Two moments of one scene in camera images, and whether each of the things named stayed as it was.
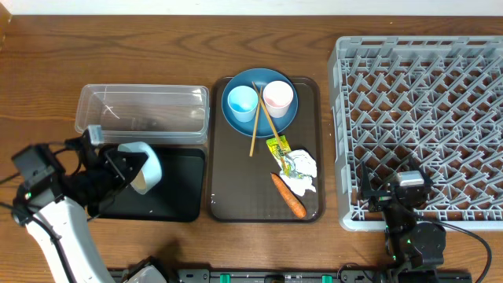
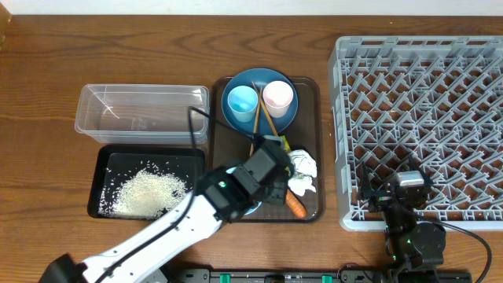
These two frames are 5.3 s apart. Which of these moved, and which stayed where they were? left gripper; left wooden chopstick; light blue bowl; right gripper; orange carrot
Moved: light blue bowl; left gripper
Stayed: left wooden chopstick; orange carrot; right gripper
